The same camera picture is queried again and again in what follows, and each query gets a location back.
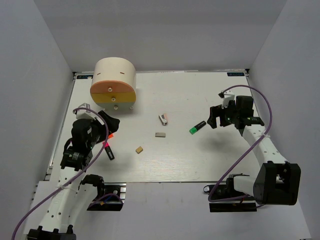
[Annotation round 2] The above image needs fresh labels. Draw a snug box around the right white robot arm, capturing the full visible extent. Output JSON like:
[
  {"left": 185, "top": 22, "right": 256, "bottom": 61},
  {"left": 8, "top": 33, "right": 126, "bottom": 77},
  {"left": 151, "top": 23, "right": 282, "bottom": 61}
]
[{"left": 207, "top": 93, "right": 301, "bottom": 206}]

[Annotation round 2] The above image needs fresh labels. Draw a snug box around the yellow drawer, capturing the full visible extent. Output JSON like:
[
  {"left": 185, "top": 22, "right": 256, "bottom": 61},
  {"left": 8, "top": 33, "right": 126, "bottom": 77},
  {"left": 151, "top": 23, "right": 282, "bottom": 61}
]
[{"left": 91, "top": 91, "right": 136, "bottom": 104}]

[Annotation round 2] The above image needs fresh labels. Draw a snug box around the cream round drawer cabinet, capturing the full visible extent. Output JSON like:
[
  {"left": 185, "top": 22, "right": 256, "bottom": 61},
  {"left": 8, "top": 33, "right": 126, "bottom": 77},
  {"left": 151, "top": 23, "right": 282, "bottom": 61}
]
[{"left": 91, "top": 57, "right": 137, "bottom": 100}]

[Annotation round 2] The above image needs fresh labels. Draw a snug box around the tan small eraser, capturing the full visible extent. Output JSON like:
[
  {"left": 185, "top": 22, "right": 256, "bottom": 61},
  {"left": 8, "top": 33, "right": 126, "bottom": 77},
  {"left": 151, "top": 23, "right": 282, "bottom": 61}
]
[{"left": 135, "top": 146, "right": 143, "bottom": 154}]

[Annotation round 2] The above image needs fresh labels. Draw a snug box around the pink highlighter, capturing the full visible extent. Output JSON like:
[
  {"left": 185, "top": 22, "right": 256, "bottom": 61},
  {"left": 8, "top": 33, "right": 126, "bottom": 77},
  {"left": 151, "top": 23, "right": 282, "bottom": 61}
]
[{"left": 103, "top": 141, "right": 115, "bottom": 161}]

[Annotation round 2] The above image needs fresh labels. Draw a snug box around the pink grey correction tape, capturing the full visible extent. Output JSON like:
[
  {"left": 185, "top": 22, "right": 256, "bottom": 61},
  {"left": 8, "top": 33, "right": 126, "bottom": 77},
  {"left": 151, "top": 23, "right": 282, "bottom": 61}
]
[{"left": 158, "top": 113, "right": 168, "bottom": 126}]

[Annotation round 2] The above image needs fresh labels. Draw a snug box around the pink top drawer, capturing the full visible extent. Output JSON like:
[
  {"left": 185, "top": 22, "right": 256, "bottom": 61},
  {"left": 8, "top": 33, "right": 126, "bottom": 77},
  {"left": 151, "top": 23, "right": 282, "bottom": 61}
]
[{"left": 90, "top": 80, "right": 135, "bottom": 94}]

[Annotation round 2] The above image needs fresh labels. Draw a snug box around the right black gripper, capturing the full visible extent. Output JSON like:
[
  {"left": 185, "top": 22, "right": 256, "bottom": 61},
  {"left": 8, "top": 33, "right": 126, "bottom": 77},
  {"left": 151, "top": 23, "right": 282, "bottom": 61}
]
[{"left": 207, "top": 100, "right": 240, "bottom": 129}]

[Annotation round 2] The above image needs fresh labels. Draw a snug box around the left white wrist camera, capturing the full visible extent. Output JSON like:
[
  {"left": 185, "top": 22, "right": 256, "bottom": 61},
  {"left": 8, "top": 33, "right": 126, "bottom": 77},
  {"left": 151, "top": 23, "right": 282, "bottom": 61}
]
[{"left": 74, "top": 103, "right": 96, "bottom": 120}]

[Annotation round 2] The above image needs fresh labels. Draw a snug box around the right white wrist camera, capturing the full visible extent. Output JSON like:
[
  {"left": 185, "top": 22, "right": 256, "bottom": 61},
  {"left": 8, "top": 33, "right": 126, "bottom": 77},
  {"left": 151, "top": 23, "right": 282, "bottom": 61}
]
[{"left": 218, "top": 90, "right": 235, "bottom": 109}]

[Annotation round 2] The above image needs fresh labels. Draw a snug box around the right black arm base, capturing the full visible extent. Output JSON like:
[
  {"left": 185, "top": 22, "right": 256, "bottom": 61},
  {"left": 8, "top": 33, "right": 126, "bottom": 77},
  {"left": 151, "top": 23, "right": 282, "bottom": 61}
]
[{"left": 209, "top": 183, "right": 258, "bottom": 213}]

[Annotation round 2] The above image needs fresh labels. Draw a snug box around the purple cable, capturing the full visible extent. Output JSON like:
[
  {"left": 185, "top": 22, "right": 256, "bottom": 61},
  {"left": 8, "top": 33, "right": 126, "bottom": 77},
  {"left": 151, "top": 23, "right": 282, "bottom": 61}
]
[
  {"left": 11, "top": 107, "right": 123, "bottom": 240},
  {"left": 207, "top": 84, "right": 273, "bottom": 203}
]

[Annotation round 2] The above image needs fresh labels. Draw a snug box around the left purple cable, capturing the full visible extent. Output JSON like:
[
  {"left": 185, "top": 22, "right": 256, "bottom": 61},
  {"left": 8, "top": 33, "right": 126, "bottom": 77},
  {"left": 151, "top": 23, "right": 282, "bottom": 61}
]
[{"left": 11, "top": 107, "right": 123, "bottom": 240}]

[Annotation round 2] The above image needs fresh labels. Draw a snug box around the green highlighter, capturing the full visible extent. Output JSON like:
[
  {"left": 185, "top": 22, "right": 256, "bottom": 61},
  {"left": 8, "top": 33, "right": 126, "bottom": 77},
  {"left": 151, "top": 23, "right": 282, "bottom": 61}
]
[{"left": 189, "top": 121, "right": 207, "bottom": 135}]

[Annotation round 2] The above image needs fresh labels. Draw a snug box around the grey bottom drawer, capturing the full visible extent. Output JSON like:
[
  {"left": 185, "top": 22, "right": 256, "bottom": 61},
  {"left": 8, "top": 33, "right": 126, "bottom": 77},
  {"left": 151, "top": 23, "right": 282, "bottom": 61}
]
[{"left": 96, "top": 101, "right": 135, "bottom": 112}]

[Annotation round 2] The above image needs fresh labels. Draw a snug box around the grey eraser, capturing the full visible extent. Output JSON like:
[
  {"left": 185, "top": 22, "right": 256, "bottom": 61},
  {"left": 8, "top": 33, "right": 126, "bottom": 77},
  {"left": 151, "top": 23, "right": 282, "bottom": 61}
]
[{"left": 155, "top": 132, "right": 166, "bottom": 138}]

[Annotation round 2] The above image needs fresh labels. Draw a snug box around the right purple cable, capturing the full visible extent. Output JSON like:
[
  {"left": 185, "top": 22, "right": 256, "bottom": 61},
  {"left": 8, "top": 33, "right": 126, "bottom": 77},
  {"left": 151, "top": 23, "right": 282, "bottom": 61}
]
[{"left": 207, "top": 84, "right": 273, "bottom": 203}]

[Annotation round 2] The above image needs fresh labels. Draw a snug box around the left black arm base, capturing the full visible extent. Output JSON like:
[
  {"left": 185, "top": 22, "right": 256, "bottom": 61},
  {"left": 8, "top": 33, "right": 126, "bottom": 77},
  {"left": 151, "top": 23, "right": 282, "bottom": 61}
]
[{"left": 87, "top": 183, "right": 127, "bottom": 212}]

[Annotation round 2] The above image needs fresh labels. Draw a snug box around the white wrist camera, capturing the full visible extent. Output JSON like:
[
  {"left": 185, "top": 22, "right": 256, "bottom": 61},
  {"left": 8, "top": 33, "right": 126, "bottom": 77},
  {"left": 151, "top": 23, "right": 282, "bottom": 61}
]
[
  {"left": 218, "top": 90, "right": 235, "bottom": 109},
  {"left": 74, "top": 103, "right": 96, "bottom": 120}
]

